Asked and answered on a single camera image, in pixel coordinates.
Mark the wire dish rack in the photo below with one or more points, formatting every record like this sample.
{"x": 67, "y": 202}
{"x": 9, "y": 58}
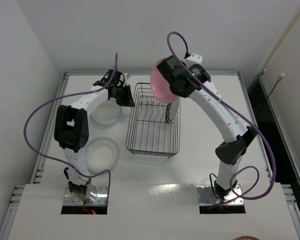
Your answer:
{"x": 148, "y": 133}

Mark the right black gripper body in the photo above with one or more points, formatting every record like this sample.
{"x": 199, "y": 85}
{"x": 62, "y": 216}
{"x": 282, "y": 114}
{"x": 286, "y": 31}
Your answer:
{"x": 174, "y": 88}

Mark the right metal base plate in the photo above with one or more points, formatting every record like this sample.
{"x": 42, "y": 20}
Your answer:
{"x": 206, "y": 198}

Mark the pink plastic plate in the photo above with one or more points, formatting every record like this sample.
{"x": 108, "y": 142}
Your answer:
{"x": 160, "y": 87}

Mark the metal base plate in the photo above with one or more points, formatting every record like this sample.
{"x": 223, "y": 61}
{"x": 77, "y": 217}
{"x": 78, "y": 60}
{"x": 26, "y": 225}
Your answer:
{"x": 206, "y": 198}
{"x": 96, "y": 195}

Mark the clear glass plate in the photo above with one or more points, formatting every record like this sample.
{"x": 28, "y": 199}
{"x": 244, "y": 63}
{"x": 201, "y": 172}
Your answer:
{"x": 106, "y": 114}
{"x": 101, "y": 154}

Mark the brown round object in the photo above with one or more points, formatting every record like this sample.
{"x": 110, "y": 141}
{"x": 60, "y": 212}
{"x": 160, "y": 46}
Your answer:
{"x": 246, "y": 237}

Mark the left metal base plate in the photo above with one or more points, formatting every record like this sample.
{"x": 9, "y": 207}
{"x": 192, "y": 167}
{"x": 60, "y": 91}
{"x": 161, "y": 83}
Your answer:
{"x": 96, "y": 195}

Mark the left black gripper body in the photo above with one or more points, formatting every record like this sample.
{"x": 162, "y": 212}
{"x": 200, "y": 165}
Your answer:
{"x": 123, "y": 95}

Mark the blue rimmed white plate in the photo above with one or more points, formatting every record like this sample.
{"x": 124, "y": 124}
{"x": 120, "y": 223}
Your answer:
{"x": 171, "y": 111}

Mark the lower clear glass plate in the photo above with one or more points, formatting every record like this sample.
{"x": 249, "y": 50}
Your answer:
{"x": 101, "y": 154}

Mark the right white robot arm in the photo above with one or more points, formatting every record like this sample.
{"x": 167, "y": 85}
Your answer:
{"x": 236, "y": 133}

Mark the upper clear glass plate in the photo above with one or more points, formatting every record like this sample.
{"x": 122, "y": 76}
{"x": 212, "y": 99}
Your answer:
{"x": 106, "y": 114}

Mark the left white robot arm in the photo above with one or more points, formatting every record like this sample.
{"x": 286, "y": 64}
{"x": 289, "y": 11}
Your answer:
{"x": 72, "y": 133}

